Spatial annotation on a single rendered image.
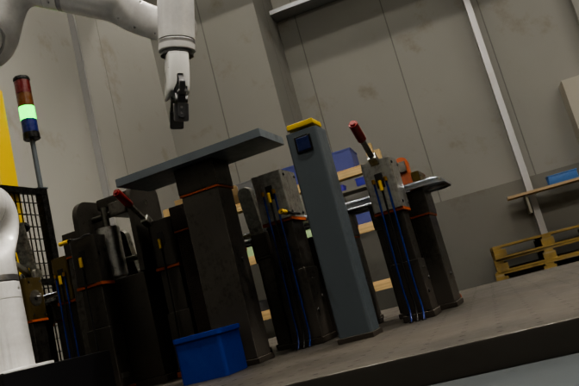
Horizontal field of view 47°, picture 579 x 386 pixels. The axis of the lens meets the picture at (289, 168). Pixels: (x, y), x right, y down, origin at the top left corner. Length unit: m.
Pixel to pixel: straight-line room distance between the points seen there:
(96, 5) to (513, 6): 8.00
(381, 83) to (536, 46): 2.01
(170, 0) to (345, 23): 7.93
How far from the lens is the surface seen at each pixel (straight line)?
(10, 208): 1.57
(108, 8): 1.58
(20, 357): 1.44
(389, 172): 1.48
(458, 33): 9.16
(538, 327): 0.86
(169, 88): 1.47
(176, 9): 1.54
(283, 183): 1.55
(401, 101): 8.97
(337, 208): 1.34
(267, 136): 1.41
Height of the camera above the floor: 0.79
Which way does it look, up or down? 11 degrees up
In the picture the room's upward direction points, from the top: 15 degrees counter-clockwise
